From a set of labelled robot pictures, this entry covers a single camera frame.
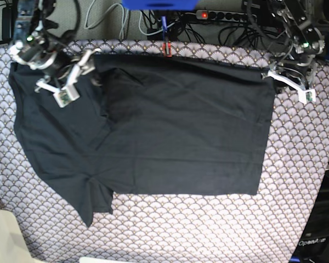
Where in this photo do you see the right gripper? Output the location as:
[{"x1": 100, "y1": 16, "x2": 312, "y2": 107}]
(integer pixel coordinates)
[{"x1": 43, "y1": 52, "x2": 95, "y2": 89}]

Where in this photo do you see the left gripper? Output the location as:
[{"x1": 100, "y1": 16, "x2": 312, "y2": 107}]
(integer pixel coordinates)
[{"x1": 271, "y1": 59, "x2": 318, "y2": 90}]

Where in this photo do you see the dark navy T-shirt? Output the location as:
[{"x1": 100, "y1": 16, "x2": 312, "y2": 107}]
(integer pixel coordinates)
[{"x1": 9, "y1": 54, "x2": 275, "y2": 225}]

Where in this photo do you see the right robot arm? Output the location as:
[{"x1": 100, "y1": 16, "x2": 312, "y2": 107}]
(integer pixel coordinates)
[{"x1": 10, "y1": 1, "x2": 97, "y2": 92}]

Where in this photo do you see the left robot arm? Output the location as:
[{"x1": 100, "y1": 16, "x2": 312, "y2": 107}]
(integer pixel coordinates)
[{"x1": 246, "y1": 1, "x2": 325, "y2": 94}]

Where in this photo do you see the red table clamp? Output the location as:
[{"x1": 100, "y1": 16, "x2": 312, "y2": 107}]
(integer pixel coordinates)
[{"x1": 162, "y1": 41, "x2": 172, "y2": 58}]

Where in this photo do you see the fan-patterned tablecloth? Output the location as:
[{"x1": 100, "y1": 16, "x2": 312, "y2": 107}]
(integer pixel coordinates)
[{"x1": 0, "y1": 48, "x2": 329, "y2": 262}]

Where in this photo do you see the black OpenArm box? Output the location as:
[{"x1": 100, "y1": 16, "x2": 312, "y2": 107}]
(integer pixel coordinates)
[{"x1": 289, "y1": 170, "x2": 329, "y2": 262}]

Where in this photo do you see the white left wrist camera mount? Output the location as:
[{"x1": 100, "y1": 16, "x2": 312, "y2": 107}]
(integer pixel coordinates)
[{"x1": 262, "y1": 65, "x2": 316, "y2": 105}]

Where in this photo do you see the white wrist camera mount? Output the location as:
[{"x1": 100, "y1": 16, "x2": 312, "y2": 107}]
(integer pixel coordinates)
[
  {"x1": 35, "y1": 48, "x2": 101, "y2": 108},
  {"x1": 262, "y1": 65, "x2": 316, "y2": 105}
]

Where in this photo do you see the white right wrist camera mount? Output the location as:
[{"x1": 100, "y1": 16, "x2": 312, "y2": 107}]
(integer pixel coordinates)
[{"x1": 35, "y1": 48, "x2": 101, "y2": 108}]

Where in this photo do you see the black power strip red switch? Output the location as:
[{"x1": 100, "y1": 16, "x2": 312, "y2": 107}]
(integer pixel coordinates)
[{"x1": 195, "y1": 10, "x2": 248, "y2": 22}]

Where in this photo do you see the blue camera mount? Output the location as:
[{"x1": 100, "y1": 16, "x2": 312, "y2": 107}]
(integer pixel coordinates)
[{"x1": 122, "y1": 0, "x2": 198, "y2": 10}]

